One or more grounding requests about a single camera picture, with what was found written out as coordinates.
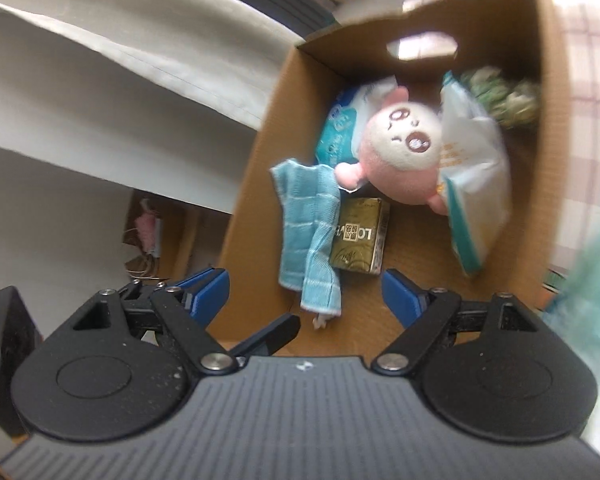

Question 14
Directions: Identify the blue striped towel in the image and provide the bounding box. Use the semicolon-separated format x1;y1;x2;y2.
270;158;343;331

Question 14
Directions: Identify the pink plaid bedsheet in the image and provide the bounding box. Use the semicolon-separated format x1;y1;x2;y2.
550;0;600;281

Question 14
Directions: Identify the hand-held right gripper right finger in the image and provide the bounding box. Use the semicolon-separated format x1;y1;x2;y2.
371;268;538;376

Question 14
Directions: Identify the gold box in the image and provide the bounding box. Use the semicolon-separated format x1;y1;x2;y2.
329;197;392;276

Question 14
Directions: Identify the white curtain cloth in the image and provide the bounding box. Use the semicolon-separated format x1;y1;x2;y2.
0;0;331;213

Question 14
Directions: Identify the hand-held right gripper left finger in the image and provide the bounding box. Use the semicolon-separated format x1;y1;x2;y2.
72;267;234;376

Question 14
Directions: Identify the white packet with teal trim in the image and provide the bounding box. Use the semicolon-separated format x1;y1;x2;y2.
437;71;513;278

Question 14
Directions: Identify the green packet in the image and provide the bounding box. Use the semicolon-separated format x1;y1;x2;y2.
460;66;542;131

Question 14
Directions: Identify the teal wet wipes packet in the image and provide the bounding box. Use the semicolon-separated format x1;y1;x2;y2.
314;76;398;167

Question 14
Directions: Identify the large cardboard box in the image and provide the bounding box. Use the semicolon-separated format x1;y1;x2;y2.
212;0;571;356

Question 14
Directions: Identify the pink plush toy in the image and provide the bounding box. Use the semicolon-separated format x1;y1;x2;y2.
334;86;453;216

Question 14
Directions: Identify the light green plastic bag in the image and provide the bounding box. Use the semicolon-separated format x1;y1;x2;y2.
540;210;600;331

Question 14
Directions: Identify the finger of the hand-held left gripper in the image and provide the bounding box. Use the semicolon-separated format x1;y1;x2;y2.
229;314;301;361

